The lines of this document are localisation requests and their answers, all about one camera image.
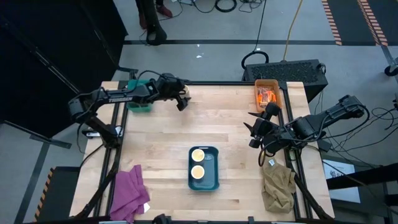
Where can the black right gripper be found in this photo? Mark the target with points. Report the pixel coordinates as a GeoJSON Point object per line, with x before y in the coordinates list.
{"type": "Point", "coordinates": [263, 128]}

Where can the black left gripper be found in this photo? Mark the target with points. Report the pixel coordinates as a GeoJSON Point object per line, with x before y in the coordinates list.
{"type": "Point", "coordinates": [169, 87]}

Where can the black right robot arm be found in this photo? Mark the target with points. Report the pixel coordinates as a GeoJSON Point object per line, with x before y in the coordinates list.
{"type": "Point", "coordinates": [329, 113]}

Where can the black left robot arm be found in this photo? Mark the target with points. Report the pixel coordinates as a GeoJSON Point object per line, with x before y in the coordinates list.
{"type": "Point", "coordinates": [118, 99]}

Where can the orange translucent plastic bin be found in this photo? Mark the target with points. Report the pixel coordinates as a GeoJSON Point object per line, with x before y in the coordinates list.
{"type": "Point", "coordinates": [278, 90]}

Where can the aqua plastic bin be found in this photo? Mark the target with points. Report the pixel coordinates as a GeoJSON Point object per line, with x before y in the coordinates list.
{"type": "Point", "coordinates": [140, 107]}

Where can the black computer case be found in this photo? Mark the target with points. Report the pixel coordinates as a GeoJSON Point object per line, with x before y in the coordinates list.
{"type": "Point", "coordinates": [286, 72]}

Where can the tan cloth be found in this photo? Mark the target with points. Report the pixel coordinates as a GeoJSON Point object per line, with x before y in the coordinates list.
{"type": "Point", "coordinates": [276, 186]}

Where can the dark teal plastic bin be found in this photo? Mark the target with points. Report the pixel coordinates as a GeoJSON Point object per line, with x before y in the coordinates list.
{"type": "Point", "coordinates": [211, 180]}

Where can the person's shoe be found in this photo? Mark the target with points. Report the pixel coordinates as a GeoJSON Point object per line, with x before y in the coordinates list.
{"type": "Point", "coordinates": [164, 11]}

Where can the small white electronics box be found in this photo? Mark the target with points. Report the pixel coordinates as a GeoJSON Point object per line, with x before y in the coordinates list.
{"type": "Point", "coordinates": [91, 132]}

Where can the purple cloth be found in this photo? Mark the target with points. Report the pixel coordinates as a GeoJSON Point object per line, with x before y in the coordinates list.
{"type": "Point", "coordinates": [129, 193]}

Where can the white paper sheet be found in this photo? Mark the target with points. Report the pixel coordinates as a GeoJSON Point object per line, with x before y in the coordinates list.
{"type": "Point", "coordinates": [340, 180]}

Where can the black handheld device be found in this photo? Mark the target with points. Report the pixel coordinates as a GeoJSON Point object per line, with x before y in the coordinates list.
{"type": "Point", "coordinates": [161, 219]}

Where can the black mat hazard stripes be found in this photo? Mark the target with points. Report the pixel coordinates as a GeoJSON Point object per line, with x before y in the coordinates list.
{"type": "Point", "coordinates": [354, 21]}
{"type": "Point", "coordinates": [53, 193]}

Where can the black caster wheel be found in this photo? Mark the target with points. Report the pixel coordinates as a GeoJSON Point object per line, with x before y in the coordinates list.
{"type": "Point", "coordinates": [391, 70]}

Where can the black folding partition screen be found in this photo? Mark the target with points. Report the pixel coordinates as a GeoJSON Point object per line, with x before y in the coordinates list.
{"type": "Point", "coordinates": [46, 46]}

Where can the black aluminium table frame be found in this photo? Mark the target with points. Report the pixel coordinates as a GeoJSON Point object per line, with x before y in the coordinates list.
{"type": "Point", "coordinates": [217, 83]}

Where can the black padded stand post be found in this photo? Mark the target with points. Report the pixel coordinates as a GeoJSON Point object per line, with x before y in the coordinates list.
{"type": "Point", "coordinates": [155, 31]}

